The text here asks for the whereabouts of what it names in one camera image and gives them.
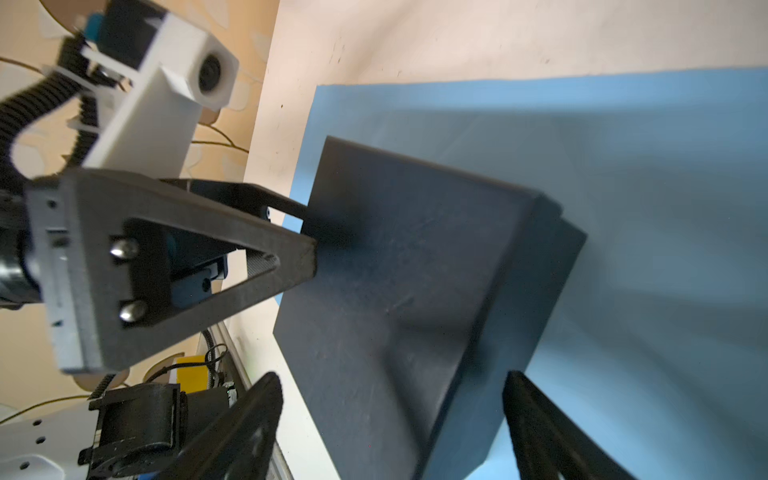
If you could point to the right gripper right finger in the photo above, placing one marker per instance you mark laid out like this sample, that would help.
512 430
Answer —
546 443

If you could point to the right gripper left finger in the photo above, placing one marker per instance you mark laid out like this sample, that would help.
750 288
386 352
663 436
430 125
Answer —
239 443

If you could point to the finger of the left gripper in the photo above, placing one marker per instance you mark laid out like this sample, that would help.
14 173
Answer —
119 285
208 199

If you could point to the black gift box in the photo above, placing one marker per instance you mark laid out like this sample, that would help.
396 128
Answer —
431 285

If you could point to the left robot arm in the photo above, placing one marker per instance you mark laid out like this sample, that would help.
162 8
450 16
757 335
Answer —
47 129

